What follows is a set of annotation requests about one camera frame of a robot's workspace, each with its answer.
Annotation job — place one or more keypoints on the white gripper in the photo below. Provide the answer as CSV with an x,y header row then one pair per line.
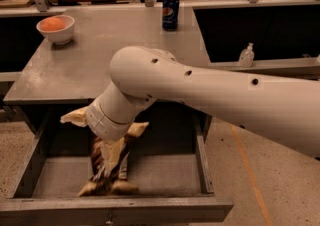
x,y
104,124

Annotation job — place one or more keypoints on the brown chip bag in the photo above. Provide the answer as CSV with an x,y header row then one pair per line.
x,y
117,182

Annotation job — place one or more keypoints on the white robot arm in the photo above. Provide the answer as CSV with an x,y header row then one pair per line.
x,y
284,110

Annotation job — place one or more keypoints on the grey drawer cabinet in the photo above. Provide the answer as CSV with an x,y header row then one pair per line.
x,y
77,72

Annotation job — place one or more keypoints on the open grey top drawer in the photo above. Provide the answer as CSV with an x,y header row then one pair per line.
x,y
168,164

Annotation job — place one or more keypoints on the white bowl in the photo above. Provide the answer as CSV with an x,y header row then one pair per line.
x,y
61,36

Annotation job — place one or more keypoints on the orange fruit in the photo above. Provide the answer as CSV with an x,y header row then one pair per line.
x,y
52,24

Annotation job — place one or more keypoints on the blue Pepsi can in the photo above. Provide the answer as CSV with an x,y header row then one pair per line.
x,y
170,10

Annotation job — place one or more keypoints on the clear sanitizer bottle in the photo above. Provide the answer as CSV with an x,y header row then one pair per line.
x,y
247,56

